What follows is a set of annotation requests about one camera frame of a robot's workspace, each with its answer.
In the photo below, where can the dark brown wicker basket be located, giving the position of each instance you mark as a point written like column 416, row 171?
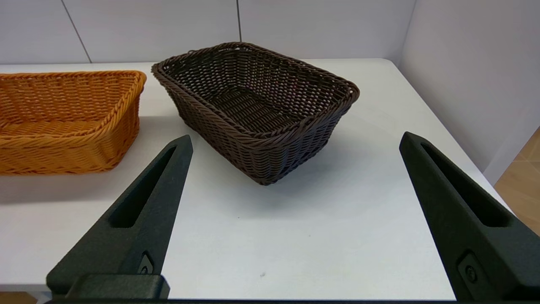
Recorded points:
column 270, row 156

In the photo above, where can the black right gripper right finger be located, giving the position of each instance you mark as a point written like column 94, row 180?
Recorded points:
column 481, row 261

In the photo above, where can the orange wicker basket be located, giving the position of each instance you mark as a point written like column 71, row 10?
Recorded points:
column 63, row 147

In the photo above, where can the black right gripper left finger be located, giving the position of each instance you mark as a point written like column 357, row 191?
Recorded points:
column 130, row 249

